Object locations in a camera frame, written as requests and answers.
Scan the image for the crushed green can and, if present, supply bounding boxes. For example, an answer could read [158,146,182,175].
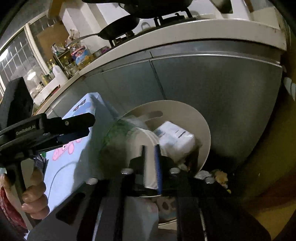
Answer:
[99,115,149,165]

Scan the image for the beige round trash bin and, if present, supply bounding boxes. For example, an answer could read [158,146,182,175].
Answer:
[99,99,212,198]

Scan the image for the person's left hand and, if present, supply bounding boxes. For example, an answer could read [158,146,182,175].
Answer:
[1,168,50,220]

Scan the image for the white tissue pack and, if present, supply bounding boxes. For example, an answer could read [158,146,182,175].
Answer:
[154,121,197,163]

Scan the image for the crumpled tissue on floor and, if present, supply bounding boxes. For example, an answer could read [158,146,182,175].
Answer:
[214,170,231,193]

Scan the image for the blue pig cartoon tablecloth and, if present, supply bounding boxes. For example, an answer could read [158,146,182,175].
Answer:
[43,92,179,241]

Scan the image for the white plastic bottle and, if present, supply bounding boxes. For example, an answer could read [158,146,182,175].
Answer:
[52,64,68,85]

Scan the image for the blue snack bag on counter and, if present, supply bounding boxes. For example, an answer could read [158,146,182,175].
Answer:
[71,46,93,70]

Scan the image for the black frying pan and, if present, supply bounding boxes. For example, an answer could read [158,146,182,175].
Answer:
[66,15,139,47]

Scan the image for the black wok on stove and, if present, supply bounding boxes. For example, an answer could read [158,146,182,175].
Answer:
[83,0,192,19]

